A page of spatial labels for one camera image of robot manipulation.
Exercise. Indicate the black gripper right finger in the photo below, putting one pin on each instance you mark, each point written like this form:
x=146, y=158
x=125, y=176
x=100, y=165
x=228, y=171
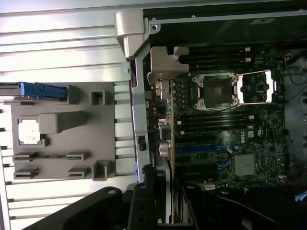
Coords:
x=225, y=203

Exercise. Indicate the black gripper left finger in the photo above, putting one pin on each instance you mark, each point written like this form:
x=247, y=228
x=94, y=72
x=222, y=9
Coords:
x=144, y=206

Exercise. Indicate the silver finned chipset heatsink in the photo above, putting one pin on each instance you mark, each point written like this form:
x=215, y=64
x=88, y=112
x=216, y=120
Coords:
x=244, y=164

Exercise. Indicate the blue expansion slot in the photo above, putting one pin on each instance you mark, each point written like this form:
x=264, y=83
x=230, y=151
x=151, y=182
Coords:
x=196, y=150

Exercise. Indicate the black RAM slot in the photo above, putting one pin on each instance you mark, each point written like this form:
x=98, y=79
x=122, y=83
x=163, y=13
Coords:
x=216, y=49
x=216, y=131
x=216, y=116
x=216, y=121
x=216, y=65
x=216, y=54
x=216, y=126
x=216, y=60

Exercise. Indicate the dark green motherboard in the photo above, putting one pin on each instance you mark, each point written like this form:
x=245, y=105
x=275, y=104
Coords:
x=263, y=124

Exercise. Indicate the thin metal locking lever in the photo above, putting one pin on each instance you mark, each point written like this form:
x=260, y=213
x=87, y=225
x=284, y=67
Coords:
x=225, y=109

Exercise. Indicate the grey parts rack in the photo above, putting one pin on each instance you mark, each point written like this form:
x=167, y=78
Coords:
x=72, y=143

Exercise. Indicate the black and silver PC case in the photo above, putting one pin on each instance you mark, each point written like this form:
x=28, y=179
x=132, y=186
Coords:
x=141, y=107

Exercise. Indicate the RAM stick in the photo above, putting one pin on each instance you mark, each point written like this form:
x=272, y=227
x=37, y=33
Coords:
x=52, y=157

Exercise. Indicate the silver socket cover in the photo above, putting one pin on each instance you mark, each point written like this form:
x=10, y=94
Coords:
x=272, y=88

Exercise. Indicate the silver CPU chip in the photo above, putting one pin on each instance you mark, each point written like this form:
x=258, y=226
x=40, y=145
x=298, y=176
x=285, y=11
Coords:
x=28, y=131

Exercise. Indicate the grey notched printed block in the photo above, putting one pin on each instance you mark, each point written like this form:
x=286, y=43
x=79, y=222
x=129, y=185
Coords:
x=160, y=60

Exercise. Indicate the blue plastic clip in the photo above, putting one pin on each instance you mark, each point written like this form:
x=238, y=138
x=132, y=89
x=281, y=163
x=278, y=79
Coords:
x=36, y=90

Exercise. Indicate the grey corner clamp block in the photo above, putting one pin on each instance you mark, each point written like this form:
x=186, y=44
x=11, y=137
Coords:
x=127, y=26

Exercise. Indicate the CPU socket with metal frame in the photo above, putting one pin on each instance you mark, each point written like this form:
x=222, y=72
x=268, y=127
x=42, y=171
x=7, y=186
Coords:
x=216, y=91

